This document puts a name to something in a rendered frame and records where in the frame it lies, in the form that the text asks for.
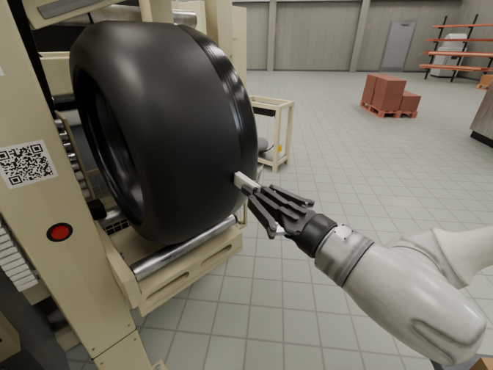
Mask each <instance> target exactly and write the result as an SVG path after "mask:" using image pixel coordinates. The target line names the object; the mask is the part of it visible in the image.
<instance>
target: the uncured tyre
mask: <svg viewBox="0 0 493 370"><path fill-rule="evenodd" d="M69 67H70V79H71V84H72V88H73V94H74V98H75V101H76V106H77V109H78V114H79V117H80V120H81V124H82V127H83V129H84V133H85V136H86V138H87V142H88V144H89V147H90V150H91V152H92V155H93V157H94V160H95V162H96V164H97V166H98V169H99V171H100V173H101V175H102V177H103V179H104V181H105V183H106V185H107V187H108V189H109V191H110V193H111V194H112V197H113V198H114V200H115V202H116V204H117V205H118V207H119V208H120V210H121V212H122V213H123V215H124V216H125V218H126V219H127V221H128V222H129V223H130V225H131V226H132V227H133V229H134V230H135V231H136V232H137V233H138V234H139V235H140V236H141V237H143V238H144V239H146V240H149V241H152V242H157V243H160V244H165V245H171V244H177V243H181V242H184V241H186V240H187V239H190V238H191V237H193V236H195V235H197V234H198V233H200V232H202V231H204V230H206V229H207V228H209V227H211V226H213V225H215V224H216V223H218V222H221V221H222V220H224V219H226V218H228V217H229V216H231V215H233V214H234V213H236V212H237V210H239V209H240V207H241V206H242V205H243V204H244V203H245V202H246V201H247V199H248V197H247V196H246V195H245V194H244V193H242V192H241V189H239V188H238V187H237V186H236V185H235V184H233V179H234V173H237V172H238V171H239V172H241V173H243V174H244V175H245V176H246V177H248V178H250V179H251V180H254V181H255V178H256V174H257V168H258V130H257V125H256V120H255V114H254V111H253V108H252V104H251V101H250V99H249V96H248V93H247V91H246V88H245V86H244V84H243V82H242V80H241V78H240V77H239V75H238V73H237V72H236V70H235V68H234V67H233V65H232V63H231V61H230V60H229V59H228V57H227V56H226V54H225V53H224V52H223V50H221V48H220V47H219V46H218V45H217V44H216V43H215V42H214V41H213V40H212V39H210V38H209V36H207V35H205V34H204V33H202V32H201V31H199V30H196V29H193V28H191V27H189V26H187V25H184V24H181V23H160V22H144V21H110V20H105V21H100V22H97V23H93V24H90V25H88V26H86V27H85V29H84V30H83V32H82V33H81V34H80V35H79V36H78V38H77V39H76V41H75V42H74V44H73V45H72V46H71V48H70V55H69Z"/></svg>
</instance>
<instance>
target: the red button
mask: <svg viewBox="0 0 493 370"><path fill-rule="evenodd" d="M68 234H69V230H68V228H67V227H65V226H63V225H60V226H57V227H55V228H54V229H53V230H52V231H51V235H52V237H53V238H54V239H63V238H65V237H66V236H67V235H68Z"/></svg>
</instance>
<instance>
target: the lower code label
mask: <svg viewBox="0 0 493 370"><path fill-rule="evenodd" d="M0 174H1V176H2V178H3V179H4V181H5V183H6V185H7V187H8V188H9V189H14V188H17V187H20V186H25V185H27V184H33V183H35V182H38V181H43V180H46V179H49V178H53V177H57V176H59V175H58V173H57V171H56V168H55V166H54V163H53V162H52V160H51V157H50V155H49V153H48V150H47V148H46V146H45V143H44V141H43V139H42V140H37V141H33V142H26V143H22V144H18V145H11V146H7V147H3V148H0Z"/></svg>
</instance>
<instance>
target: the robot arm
mask: <svg viewBox="0 0 493 370"><path fill-rule="evenodd" d="M233 184H235V185H236V186H237V187H238V188H239V189H241V192H242V193H244V194H245V195H246V196H247V197H248V203H247V207H248V208H249V210H250V211H251V212H252V213H253V214H254V215H255V217H256V218H257V219H258V221H259V222H260V223H261V225H262V226H263V227H264V228H265V229H266V232H267V234H268V237H269V238H270V239H274V238H275V236H284V237H285V238H287V239H291V240H293V241H294V242H295V243H296V245H297V247H298V248H299V249H300V250H301V251H303V252H304V253H305V254H307V255H308V256H309V257H311V258H314V259H315V260H314V264H315V267H316V268H317V269H319V270H320V271H321V272H323V273H324V274H325V275H326V276H327V277H328V278H330V279H331V280H333V281H334V282H335V284H337V285H338V286H340V287H341V288H342V289H343V290H344V291H345V292H346V293H347V294H348V295H349V296H350V297H351V298H352V300H353V301H354V302H355V303H356V305H357V306H358V307H359V308H360V309H361V310H362V311H364V312H365V313H366V314H367V315H368V316H369V317H370V318H371V319H372V320H373V321H374V322H376V323H377V324H378V325H379V326H381V327H382V328H383V329H385V330H386V331H387V332H388V333H389V334H391V335H392V336H394V337H395V338H397V339H398V340H399V341H400V342H402V343H403V344H405V345H407V346H408V347H410V348H411V349H413V350H414V351H416V352H418V353H420V354H421V355H423V356H425V357H427V358H429V359H431V360H433V361H435V362H437V363H440V364H442V365H444V366H455V365H459V364H461V363H463V362H465V361H468V360H469V359H470V358H471V357H472V356H473V355H474V354H475V353H476V352H477V351H478V350H479V348H480V346H481V344H482V341H483V337H484V335H485V332H486V320H485V319H484V317H483V316H482V315H481V313H480V312H479V311H478V310H477V309H476V307H475V306H474V305H473V304H472V303H471V302H470V301H469V300H468V299H467V298H466V297H465V296H464V295H463V294H462V293H461V292H460V291H459V289H462V288H464V287H466V286H470V285H471V282H472V279H473V278H474V276H475V274H476V273H477V272H479V271H480V270H482V269H484V268H486V267H488V266H492V265H493V225H492V226H488V227H484V228H478V229H475V230H471V231H462V232H449V231H444V230H442V229H439V228H437V227H435V228H429V229H425V230H421V231H411V232H406V233H405V234H401V235H399V236H396V237H394V238H393V239H391V240H389V241H388V242H387V243H386V244H385V245H384V246H381V245H380V244H377V243H375V242H374V241H372V239H370V238H368V237H366V236H364V235H362V234H361V233H360V232H358V231H356V230H354V229H353V228H352V227H350V226H349V225H347V224H341V225H339V226H338V225H337V223H336V222H335V221H333V220H331V219H330V218H328V217H327V216H325V215H324V214H321V213H320V214H316V212H315V211H313V206H314V203H315V201H314V200H311V199H307V198H303V197H300V196H298V195H296V194H294V193H292V192H289V191H288V190H285V189H283V188H281V187H278V186H276V185H274V184H270V186H262V185H261V184H259V183H258V182H257V181H254V180H251V179H250V178H248V177H246V176H245V175H244V174H243V173H241V172H239V171H238V172H237V173H234V179H233ZM274 191H276V192H274ZM273 218H274V219H273ZM278 224H279V225H278Z"/></svg>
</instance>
